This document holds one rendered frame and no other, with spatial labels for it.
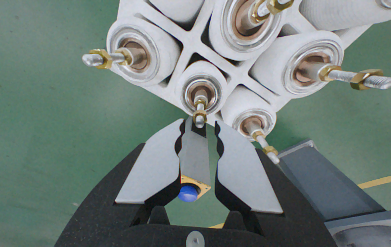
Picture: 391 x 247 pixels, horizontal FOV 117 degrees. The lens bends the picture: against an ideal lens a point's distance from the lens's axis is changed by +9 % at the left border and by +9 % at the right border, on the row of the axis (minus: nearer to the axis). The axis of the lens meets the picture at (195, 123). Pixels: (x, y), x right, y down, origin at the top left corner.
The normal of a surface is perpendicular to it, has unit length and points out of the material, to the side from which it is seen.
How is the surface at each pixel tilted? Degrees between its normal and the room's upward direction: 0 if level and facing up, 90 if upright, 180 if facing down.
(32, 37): 0
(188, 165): 90
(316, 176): 90
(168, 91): 0
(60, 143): 0
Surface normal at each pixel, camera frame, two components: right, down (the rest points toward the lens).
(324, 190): -0.69, -0.64
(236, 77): -0.05, 0.52
